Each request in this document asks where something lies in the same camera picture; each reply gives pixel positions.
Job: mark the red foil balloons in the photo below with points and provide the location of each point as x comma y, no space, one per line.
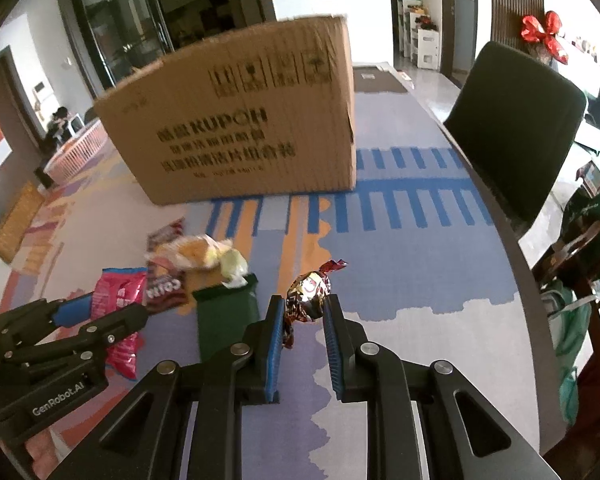
542,32

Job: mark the pink plastic basket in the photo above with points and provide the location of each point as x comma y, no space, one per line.
77,152

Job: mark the foil candy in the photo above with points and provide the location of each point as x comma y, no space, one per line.
307,295

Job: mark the teal green bag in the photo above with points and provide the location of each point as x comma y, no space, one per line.
570,350

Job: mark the wooden high chair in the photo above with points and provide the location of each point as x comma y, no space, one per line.
580,270

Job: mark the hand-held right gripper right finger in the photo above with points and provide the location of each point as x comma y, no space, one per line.
332,355

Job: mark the dark green cloth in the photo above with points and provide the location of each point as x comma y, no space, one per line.
592,225

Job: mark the dark upholstered chair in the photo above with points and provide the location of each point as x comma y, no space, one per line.
520,125

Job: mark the black bag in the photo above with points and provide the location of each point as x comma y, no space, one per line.
57,127

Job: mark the dark red snack packet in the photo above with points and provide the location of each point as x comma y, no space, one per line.
165,292

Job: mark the glass sliding door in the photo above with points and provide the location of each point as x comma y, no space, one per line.
145,15

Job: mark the clear pastry packet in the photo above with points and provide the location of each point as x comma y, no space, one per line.
190,252

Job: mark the dark green snack packet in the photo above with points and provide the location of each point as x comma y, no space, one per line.
225,320

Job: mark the white storage shelf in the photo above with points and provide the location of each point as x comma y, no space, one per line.
420,35

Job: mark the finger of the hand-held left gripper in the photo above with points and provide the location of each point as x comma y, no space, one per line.
72,310
125,320

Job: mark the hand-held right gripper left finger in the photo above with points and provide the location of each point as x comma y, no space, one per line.
275,355

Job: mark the gold patterned box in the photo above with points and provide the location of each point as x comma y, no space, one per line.
17,222

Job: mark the pink snack packet white print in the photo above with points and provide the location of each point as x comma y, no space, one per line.
120,287

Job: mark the white wall intercom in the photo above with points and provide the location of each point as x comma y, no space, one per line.
41,94

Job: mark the brown cardboard box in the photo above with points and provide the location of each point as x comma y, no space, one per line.
240,125

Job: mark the colourful printed table mat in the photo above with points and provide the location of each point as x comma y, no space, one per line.
420,285

